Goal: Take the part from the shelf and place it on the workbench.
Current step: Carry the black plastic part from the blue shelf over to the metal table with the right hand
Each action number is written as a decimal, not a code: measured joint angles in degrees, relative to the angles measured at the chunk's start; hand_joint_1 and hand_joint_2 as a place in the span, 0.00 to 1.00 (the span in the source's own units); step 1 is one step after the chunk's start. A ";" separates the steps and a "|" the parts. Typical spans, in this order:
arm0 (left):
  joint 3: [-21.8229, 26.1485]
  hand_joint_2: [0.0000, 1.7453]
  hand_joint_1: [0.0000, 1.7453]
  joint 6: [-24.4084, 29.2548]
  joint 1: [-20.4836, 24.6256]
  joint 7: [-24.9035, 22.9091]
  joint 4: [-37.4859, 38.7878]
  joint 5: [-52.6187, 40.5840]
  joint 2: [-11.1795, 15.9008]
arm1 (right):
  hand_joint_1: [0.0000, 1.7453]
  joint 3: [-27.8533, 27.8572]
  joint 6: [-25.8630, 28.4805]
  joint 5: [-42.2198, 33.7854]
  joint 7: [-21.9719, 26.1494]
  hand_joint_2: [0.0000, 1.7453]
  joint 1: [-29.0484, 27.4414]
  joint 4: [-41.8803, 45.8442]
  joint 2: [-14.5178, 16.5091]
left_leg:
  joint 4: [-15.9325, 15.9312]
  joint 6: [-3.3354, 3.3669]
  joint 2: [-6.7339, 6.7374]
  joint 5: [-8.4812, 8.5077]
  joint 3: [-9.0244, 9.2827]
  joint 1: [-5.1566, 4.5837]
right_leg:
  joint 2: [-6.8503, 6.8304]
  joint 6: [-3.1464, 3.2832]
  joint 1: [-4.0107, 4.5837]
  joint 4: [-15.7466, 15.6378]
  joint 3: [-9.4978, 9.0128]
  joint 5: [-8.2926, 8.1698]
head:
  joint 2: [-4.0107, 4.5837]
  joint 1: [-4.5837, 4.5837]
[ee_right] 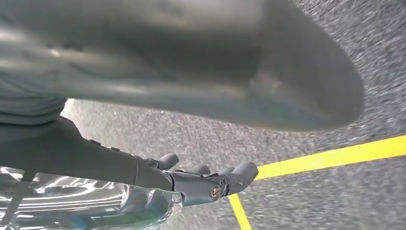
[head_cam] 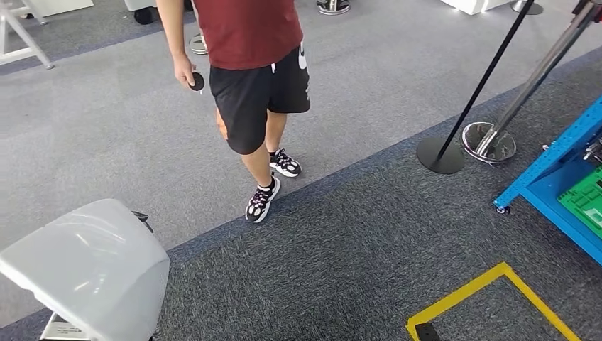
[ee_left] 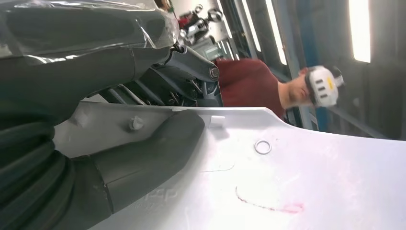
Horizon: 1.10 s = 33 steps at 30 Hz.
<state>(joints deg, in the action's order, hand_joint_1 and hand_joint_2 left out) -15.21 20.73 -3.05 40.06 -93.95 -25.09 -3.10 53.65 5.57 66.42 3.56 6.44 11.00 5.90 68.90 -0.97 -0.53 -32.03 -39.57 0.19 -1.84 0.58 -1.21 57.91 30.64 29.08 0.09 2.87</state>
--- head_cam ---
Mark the person's right hand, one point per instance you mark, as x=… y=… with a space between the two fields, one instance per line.
x=183 y=70

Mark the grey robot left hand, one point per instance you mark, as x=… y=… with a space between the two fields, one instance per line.
x=145 y=221

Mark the black round device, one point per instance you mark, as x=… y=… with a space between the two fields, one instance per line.
x=197 y=81

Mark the white plastic car part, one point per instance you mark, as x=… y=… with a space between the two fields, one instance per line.
x=89 y=268

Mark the person's right forearm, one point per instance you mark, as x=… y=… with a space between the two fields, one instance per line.
x=171 y=28

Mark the blue steel shelf rack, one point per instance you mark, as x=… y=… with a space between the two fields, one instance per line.
x=545 y=188

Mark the chrome stanchion base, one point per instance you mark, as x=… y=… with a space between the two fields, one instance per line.
x=334 y=7
x=197 y=44

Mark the person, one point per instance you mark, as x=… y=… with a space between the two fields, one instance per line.
x=249 y=33

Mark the black pole stand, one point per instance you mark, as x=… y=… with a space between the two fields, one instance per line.
x=442 y=157

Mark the white cabinet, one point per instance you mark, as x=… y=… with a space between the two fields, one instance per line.
x=475 y=5

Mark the black floor plate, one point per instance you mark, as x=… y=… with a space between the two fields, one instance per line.
x=427 y=332

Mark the yellow floor tape square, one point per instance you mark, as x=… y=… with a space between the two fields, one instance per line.
x=470 y=287

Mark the green folded plastic crate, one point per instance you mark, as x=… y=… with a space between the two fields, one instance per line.
x=583 y=202

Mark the white metal frame stand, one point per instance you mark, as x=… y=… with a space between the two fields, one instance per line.
x=33 y=49

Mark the chrome stanchion post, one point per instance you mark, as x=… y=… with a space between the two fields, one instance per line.
x=543 y=70
x=526 y=7

